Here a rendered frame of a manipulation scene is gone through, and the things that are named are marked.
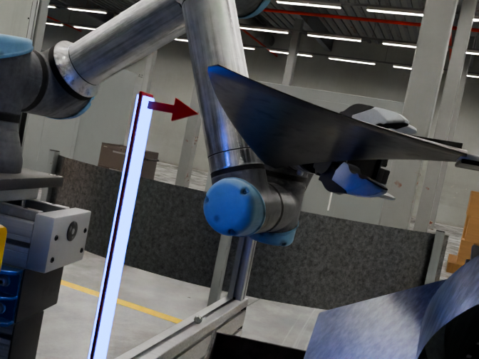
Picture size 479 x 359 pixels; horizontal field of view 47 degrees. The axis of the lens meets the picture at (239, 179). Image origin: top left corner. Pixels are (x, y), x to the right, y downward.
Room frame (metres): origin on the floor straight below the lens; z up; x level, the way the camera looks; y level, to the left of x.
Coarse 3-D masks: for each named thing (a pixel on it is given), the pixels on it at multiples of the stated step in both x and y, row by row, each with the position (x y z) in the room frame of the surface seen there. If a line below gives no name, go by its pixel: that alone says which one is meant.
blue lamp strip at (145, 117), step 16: (144, 96) 0.57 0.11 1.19; (144, 112) 0.58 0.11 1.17; (144, 128) 0.58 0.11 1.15; (144, 144) 0.59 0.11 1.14; (128, 176) 0.57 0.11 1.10; (128, 192) 0.58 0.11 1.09; (128, 208) 0.58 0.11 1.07; (128, 224) 0.59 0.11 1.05; (112, 272) 0.57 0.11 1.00; (112, 288) 0.58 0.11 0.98; (112, 304) 0.58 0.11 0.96; (112, 320) 0.59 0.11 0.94; (96, 352) 0.57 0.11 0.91
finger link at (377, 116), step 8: (368, 112) 0.61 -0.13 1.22; (376, 112) 0.60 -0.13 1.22; (384, 112) 0.59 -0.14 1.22; (392, 112) 0.58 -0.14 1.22; (368, 120) 0.61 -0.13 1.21; (376, 120) 0.59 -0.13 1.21; (384, 120) 0.58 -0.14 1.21; (392, 120) 0.57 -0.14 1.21; (400, 120) 0.56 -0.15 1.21; (392, 128) 0.62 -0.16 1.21; (400, 128) 0.61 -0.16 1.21; (408, 128) 0.61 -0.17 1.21
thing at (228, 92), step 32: (224, 96) 0.52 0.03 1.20; (256, 96) 0.48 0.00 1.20; (288, 96) 0.45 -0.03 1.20; (256, 128) 0.58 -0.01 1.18; (288, 128) 0.55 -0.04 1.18; (320, 128) 0.52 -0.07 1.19; (352, 128) 0.48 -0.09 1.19; (384, 128) 0.45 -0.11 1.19; (288, 160) 0.64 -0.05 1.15; (320, 160) 0.62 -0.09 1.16; (448, 160) 0.53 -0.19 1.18
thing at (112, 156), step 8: (104, 144) 7.28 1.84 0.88; (112, 144) 7.53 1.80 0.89; (104, 152) 7.28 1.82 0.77; (112, 152) 7.24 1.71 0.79; (120, 152) 7.19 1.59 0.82; (144, 152) 7.15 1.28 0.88; (152, 152) 7.35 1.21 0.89; (104, 160) 7.27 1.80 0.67; (112, 160) 7.23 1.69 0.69; (120, 160) 7.19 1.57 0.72; (144, 160) 7.18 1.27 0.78; (152, 160) 7.27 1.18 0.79; (112, 168) 7.22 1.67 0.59; (120, 168) 7.19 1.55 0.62; (144, 168) 7.22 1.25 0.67; (152, 168) 7.43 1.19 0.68; (144, 176) 7.26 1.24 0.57; (152, 176) 7.47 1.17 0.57
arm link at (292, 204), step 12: (276, 180) 0.82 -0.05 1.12; (288, 180) 0.82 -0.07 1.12; (300, 180) 0.83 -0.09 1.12; (288, 192) 0.82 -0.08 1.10; (300, 192) 0.83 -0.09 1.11; (288, 204) 0.80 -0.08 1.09; (300, 204) 0.84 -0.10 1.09; (288, 216) 0.80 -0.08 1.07; (276, 228) 0.79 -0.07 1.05; (288, 228) 0.83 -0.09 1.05; (264, 240) 0.82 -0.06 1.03; (276, 240) 0.82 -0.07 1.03; (288, 240) 0.83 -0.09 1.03
